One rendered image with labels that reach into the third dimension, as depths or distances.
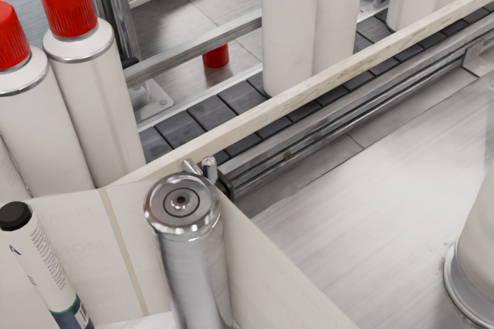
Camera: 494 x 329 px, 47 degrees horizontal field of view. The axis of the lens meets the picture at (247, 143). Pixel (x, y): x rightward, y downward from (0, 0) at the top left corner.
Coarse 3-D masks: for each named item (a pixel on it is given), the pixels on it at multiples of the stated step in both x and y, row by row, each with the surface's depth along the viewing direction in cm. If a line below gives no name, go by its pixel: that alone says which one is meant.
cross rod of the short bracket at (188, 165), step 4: (184, 160) 50; (188, 160) 50; (192, 160) 51; (184, 164) 50; (188, 164) 50; (192, 164) 50; (196, 164) 50; (184, 168) 50; (188, 168) 50; (192, 168) 50; (196, 168) 50; (192, 172) 50; (196, 172) 49; (200, 172) 49
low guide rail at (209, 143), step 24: (480, 0) 66; (432, 24) 63; (384, 48) 60; (336, 72) 57; (360, 72) 60; (288, 96) 55; (312, 96) 57; (240, 120) 53; (264, 120) 54; (192, 144) 51; (216, 144) 52; (144, 168) 49; (168, 168) 50
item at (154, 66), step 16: (256, 16) 56; (208, 32) 54; (224, 32) 54; (240, 32) 56; (176, 48) 53; (192, 48) 53; (208, 48) 54; (144, 64) 52; (160, 64) 52; (176, 64) 53; (128, 80) 51; (144, 80) 52
